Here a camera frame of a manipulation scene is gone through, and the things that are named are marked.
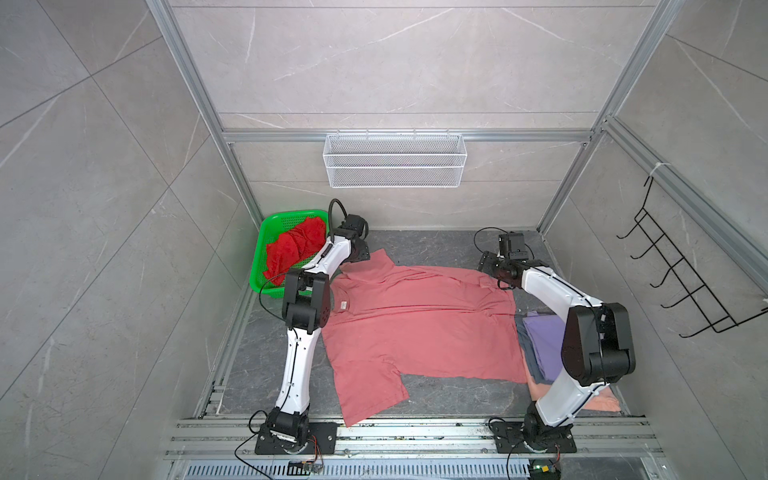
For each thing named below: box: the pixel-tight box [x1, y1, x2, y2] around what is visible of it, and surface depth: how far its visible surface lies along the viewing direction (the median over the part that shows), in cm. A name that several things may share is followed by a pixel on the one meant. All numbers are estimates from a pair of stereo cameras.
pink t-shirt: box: [322, 249, 528, 427], surface depth 93 cm
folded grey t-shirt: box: [516, 316, 554, 385], surface depth 85 cm
